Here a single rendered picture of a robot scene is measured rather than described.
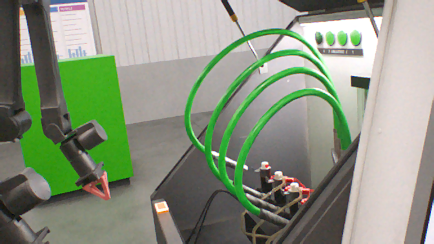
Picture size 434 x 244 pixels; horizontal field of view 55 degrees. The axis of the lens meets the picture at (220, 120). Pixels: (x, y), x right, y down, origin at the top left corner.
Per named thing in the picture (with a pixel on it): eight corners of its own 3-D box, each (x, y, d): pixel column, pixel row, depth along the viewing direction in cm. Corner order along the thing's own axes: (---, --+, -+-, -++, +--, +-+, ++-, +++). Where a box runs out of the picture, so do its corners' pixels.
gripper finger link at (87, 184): (121, 187, 127) (103, 162, 125) (116, 196, 120) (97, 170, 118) (103, 199, 127) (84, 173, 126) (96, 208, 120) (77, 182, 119)
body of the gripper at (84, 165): (106, 166, 126) (92, 145, 124) (97, 177, 116) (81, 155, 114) (88, 176, 126) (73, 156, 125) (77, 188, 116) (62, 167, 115)
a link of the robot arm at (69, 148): (61, 141, 121) (53, 146, 116) (80, 129, 121) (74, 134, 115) (74, 161, 123) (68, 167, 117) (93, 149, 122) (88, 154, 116)
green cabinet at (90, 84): (119, 162, 501) (101, 54, 473) (135, 183, 423) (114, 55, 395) (33, 182, 464) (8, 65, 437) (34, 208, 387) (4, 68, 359)
